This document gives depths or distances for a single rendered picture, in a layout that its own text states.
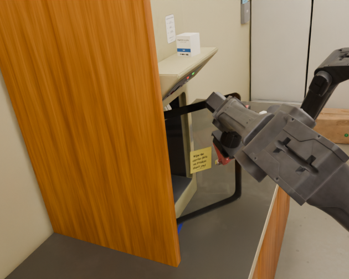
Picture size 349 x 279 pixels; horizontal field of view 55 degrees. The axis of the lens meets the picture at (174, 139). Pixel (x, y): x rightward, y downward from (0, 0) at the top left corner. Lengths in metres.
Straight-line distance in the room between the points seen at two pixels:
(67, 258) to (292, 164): 0.92
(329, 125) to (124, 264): 3.00
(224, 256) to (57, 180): 0.57
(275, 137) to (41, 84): 0.70
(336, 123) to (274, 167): 3.36
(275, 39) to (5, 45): 3.25
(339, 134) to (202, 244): 2.87
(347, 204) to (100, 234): 0.87
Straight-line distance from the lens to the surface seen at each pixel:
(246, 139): 0.51
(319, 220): 2.77
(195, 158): 1.03
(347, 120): 3.77
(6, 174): 1.16
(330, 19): 3.86
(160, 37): 0.99
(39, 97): 1.01
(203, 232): 1.17
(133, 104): 0.81
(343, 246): 2.60
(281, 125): 0.45
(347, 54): 0.88
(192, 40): 1.00
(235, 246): 1.13
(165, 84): 0.84
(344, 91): 4.03
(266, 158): 0.43
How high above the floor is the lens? 1.72
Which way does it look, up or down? 26 degrees down
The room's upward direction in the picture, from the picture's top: 6 degrees counter-clockwise
